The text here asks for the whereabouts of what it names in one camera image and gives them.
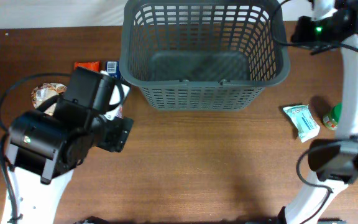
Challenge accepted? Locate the blue tissue pack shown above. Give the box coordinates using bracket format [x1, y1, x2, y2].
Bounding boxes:
[106, 61, 123, 120]

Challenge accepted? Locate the orange pasta packet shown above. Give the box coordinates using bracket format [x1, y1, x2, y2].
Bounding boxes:
[74, 61, 100, 72]

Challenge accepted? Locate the grey plastic basket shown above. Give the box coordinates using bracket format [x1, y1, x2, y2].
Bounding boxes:
[119, 0, 290, 111]

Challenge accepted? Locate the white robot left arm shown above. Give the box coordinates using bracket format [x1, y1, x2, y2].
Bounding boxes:
[0, 67, 133, 223]

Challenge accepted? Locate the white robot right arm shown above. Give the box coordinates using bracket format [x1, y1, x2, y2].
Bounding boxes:
[273, 1, 358, 223]

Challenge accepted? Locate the brown bread bag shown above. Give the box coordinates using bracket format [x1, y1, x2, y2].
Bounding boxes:
[30, 83, 67, 108]

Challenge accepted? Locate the green white wipes packet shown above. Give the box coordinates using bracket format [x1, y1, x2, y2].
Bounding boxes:
[283, 105, 320, 142]

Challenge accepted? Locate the green lid jar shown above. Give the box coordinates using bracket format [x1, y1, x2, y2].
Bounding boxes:
[323, 103, 342, 131]

